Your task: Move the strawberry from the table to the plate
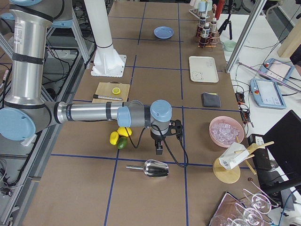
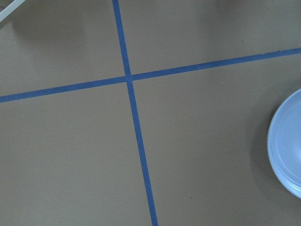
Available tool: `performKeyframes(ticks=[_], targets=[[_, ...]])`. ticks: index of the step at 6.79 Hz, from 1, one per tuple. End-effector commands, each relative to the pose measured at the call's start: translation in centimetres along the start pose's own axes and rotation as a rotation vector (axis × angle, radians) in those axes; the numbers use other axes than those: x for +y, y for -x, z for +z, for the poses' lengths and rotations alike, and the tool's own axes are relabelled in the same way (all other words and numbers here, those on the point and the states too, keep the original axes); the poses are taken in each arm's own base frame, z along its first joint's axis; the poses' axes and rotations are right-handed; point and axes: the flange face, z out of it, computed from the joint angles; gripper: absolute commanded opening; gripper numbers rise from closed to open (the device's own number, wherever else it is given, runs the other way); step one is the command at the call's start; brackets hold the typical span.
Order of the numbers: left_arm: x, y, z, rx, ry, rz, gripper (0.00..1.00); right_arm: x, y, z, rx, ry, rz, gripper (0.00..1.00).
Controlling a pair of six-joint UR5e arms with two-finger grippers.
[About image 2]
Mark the blue round plate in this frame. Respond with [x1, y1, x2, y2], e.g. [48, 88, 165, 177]
[267, 90, 301, 198]

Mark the white metal stand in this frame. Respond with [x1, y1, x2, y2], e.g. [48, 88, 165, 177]
[0, 0, 25, 22]

